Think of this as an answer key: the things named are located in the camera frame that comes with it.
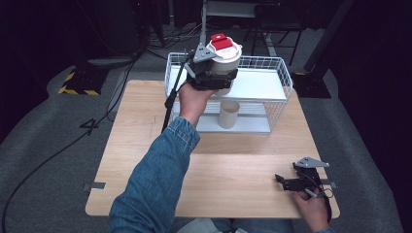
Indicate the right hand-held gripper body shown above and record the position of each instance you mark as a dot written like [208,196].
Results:
[306,183]

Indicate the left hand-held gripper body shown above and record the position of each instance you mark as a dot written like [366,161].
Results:
[202,79]

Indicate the white cup with red-labelled lid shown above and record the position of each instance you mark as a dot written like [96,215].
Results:
[224,55]

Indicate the beige paper cup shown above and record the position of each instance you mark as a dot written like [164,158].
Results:
[228,115]

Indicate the person's left hand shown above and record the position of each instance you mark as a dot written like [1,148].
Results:
[192,103]

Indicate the person's right hand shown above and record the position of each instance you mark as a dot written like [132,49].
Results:
[312,212]

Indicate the grey tape strip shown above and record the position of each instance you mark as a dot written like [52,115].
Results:
[95,185]
[329,184]

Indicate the metal stand pole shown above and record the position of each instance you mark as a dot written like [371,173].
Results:
[203,22]

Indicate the dark slanted stand beam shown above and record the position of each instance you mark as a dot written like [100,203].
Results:
[327,35]

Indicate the yellow black striped stand base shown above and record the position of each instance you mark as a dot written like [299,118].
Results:
[82,81]

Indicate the black metal chair frame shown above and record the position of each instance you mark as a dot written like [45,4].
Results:
[275,24]

